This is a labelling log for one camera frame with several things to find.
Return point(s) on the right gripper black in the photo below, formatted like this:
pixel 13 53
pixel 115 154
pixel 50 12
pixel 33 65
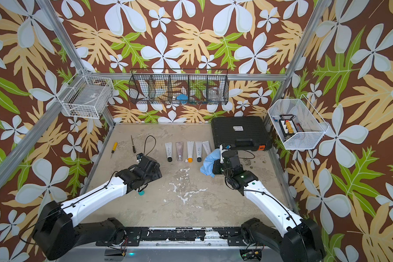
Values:
pixel 217 164

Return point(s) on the blue microfiber cloth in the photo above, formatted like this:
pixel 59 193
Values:
pixel 208 164

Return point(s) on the pink cap toothpaste tube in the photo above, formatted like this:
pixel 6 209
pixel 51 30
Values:
pixel 207 147

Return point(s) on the black box in basket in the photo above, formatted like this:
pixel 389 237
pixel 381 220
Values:
pixel 287 125

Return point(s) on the black handle screwdriver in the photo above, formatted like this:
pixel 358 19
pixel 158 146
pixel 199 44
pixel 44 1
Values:
pixel 133 146

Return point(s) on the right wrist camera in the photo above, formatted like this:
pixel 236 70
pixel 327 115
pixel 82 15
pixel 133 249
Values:
pixel 223 148

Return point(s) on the white wire basket left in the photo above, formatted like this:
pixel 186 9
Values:
pixel 86 95

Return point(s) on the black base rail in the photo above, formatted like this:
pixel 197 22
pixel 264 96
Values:
pixel 158 236

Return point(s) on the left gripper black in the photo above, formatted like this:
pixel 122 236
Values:
pixel 157 172

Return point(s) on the dark cap toothpaste tube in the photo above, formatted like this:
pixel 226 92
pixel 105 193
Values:
pixel 199 148

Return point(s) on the blue item in basket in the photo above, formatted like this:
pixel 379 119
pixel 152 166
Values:
pixel 182 98

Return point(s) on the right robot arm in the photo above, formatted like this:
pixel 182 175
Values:
pixel 294 238

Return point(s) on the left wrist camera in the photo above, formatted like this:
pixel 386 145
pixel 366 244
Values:
pixel 139 156

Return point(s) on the black cap toothpaste tube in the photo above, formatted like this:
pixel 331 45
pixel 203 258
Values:
pixel 168 149

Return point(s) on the white wire basket right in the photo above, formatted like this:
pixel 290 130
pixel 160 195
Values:
pixel 309 122

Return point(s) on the yellow handle screwdriver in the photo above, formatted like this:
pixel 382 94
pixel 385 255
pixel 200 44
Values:
pixel 114 148

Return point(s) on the black plastic tool case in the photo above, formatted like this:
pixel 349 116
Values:
pixel 241 133

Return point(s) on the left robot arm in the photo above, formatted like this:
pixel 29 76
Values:
pixel 60 227

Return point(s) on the orange cap toothpaste tube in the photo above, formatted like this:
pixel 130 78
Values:
pixel 190 150

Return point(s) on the black wire basket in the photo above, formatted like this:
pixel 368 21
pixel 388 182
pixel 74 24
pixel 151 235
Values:
pixel 202 86

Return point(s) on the white wire basket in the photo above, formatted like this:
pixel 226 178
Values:
pixel 86 95
pixel 309 122

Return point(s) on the clear pink tube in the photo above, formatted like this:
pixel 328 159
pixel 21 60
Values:
pixel 179 151

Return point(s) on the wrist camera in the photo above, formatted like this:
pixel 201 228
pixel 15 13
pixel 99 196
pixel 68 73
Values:
pixel 223 148
pixel 139 156

